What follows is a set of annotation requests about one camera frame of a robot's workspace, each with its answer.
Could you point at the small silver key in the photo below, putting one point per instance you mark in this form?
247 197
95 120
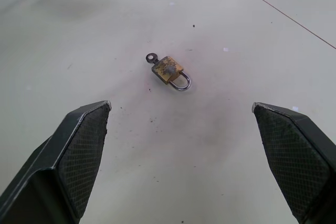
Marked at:
151 59

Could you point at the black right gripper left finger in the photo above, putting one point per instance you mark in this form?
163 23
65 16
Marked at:
65 161

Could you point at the small brass padlock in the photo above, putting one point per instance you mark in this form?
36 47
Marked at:
169 71

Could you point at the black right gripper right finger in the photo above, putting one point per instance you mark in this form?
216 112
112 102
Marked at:
296 155

